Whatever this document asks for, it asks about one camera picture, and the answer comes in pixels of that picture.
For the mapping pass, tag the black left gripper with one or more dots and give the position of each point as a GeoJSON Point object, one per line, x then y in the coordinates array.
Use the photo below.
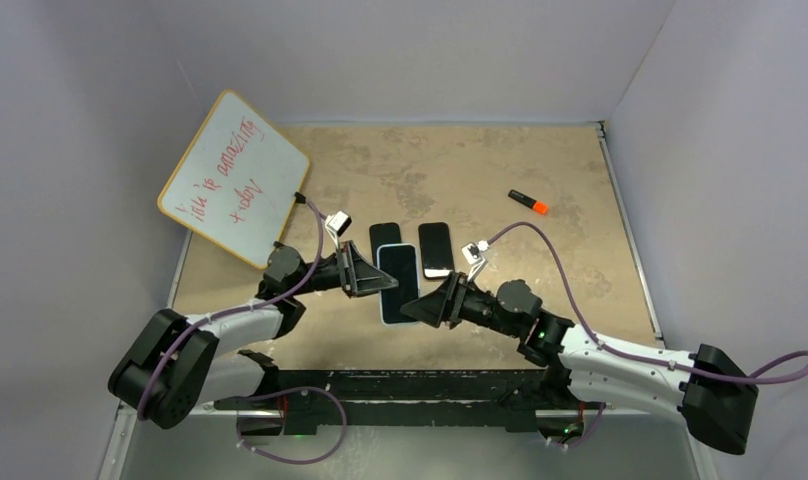
{"type": "Point", "coordinates": [356, 276]}

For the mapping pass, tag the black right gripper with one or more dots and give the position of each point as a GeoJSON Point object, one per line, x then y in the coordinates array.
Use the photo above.
{"type": "Point", "coordinates": [429, 309]}

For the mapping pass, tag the light blue phone case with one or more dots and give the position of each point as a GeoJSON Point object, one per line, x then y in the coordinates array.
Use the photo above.
{"type": "Point", "coordinates": [377, 255]}

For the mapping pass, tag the black phone case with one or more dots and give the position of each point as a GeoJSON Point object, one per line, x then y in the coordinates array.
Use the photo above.
{"type": "Point", "coordinates": [437, 257]}

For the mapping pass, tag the black phone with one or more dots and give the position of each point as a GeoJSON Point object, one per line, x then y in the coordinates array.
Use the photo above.
{"type": "Point", "coordinates": [382, 234]}

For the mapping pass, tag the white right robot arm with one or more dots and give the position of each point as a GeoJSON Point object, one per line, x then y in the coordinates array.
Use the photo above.
{"type": "Point", "coordinates": [702, 390]}

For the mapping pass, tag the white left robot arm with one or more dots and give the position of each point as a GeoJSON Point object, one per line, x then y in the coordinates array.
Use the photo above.
{"type": "Point", "coordinates": [178, 362]}

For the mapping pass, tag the black marker orange cap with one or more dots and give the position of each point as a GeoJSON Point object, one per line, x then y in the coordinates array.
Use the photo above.
{"type": "Point", "coordinates": [529, 202]}

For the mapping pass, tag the white whiteboard with red writing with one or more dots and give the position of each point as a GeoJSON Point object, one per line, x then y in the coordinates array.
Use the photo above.
{"type": "Point", "coordinates": [235, 184]}

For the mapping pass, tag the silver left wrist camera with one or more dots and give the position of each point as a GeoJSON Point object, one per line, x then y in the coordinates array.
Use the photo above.
{"type": "Point", "coordinates": [338, 223]}

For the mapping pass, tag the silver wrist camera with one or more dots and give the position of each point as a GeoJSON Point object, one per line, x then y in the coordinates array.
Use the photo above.
{"type": "Point", "coordinates": [474, 254]}
{"type": "Point", "coordinates": [338, 223]}

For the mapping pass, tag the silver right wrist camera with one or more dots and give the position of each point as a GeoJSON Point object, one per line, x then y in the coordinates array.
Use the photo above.
{"type": "Point", "coordinates": [474, 254]}

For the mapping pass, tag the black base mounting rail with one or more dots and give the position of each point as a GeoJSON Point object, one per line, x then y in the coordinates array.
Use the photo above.
{"type": "Point", "coordinates": [518, 401]}

